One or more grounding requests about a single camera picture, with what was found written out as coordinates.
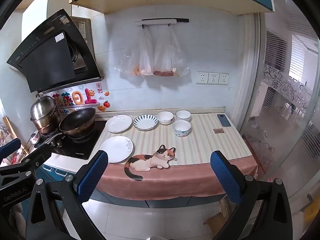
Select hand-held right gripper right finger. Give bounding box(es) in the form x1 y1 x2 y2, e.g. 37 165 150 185
210 150 293 240

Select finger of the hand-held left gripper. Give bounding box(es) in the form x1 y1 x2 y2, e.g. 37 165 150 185
24 143 52 172
0 138 22 159

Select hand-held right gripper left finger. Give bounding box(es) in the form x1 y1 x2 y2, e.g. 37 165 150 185
25 150 109 240

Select white bowl dark rim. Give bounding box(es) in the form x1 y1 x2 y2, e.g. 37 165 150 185
175 110 192 122

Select wooden rack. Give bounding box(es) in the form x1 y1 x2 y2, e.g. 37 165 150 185
0 116 28 157

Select small white printed dish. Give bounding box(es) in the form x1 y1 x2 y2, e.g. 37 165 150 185
26 131 42 145

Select black glass cooktop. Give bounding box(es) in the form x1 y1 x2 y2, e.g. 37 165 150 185
37 120 108 160

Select white plate blue flower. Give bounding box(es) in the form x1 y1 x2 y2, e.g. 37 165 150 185
99 136 134 164

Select striped cat print tablecloth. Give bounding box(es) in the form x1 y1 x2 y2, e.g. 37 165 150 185
96 112 259 202

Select stainless steel steamer pot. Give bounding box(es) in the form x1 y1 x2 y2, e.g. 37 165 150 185
30 94 62 134

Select small wooden stool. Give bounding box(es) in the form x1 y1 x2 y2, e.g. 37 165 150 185
203 195 241 233

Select white plate small dark sprig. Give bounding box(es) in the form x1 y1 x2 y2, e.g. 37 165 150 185
105 115 133 133

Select dark blue smartphone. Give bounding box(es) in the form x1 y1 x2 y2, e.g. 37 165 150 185
217 114 232 127

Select white bowl blue pattern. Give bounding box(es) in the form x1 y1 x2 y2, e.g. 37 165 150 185
172 120 192 137

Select white plate black radial stripes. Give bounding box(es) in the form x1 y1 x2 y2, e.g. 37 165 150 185
133 114 159 131

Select stone counter back ledge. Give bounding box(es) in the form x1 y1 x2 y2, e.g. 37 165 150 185
95 107 227 118

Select white bowl red dots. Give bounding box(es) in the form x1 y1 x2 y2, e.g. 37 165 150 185
157 111 174 125

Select black range hood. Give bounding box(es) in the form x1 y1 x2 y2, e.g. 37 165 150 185
6 9 104 93

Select frosted glass sliding door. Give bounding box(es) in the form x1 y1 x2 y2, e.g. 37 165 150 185
237 0 320 205

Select clear plastic food bag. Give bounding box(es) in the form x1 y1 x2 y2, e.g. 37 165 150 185
138 27 155 77
153 26 190 78
114 54 140 77

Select dark wok with steel handle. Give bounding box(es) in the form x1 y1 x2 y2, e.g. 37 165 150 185
37 107 97 148

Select colourful wall sticker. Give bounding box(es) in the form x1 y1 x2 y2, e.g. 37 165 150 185
51 81 112 117

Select white duct housing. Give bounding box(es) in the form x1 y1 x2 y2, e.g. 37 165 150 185
21 0 73 44

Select white wall hook rail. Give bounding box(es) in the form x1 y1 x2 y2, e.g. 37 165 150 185
135 18 189 27

